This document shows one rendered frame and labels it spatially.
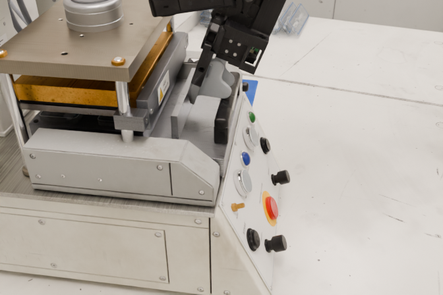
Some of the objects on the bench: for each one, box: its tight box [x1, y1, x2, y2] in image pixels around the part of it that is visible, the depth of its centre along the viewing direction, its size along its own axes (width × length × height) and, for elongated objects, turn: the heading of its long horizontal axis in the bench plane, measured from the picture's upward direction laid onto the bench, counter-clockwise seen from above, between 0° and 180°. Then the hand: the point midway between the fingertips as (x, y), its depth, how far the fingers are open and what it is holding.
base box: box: [0, 92, 280, 295], centre depth 86 cm, size 54×38×17 cm
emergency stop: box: [266, 196, 278, 220], centre depth 84 cm, size 2×4×4 cm, turn 172°
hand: (190, 93), depth 74 cm, fingers closed, pressing on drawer
